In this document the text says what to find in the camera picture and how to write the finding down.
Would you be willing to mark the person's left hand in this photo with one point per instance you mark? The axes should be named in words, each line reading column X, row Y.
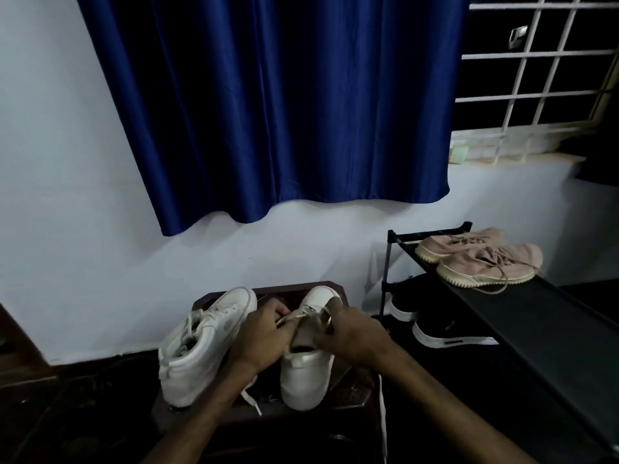
column 261, row 343

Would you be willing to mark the person's right hand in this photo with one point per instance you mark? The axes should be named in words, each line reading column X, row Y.
column 355, row 338

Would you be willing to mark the person's left forearm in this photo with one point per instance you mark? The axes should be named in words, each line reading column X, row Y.
column 193, row 420

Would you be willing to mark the person's right forearm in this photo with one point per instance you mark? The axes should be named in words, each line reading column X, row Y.
column 454, row 415

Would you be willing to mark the black sneaker white sole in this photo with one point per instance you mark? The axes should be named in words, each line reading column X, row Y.
column 450, row 340
column 401, row 314

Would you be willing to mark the dark brown plastic stool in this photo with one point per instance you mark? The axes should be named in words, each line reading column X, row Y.
column 353, row 391

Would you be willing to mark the pink sneaker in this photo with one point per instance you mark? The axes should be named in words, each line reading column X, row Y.
column 479, row 270
column 440, row 246

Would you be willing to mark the black shoe rack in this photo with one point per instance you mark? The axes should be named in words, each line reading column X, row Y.
column 546, row 328

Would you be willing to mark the small green block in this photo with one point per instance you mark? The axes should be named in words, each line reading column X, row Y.
column 458, row 154

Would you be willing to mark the blue curtain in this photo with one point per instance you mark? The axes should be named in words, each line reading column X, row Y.
column 597, row 154
column 280, row 101

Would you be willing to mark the white window grille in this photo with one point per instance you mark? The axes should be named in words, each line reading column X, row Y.
column 527, row 91

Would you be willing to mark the brown wooden door frame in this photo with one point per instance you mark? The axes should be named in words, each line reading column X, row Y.
column 21, row 357

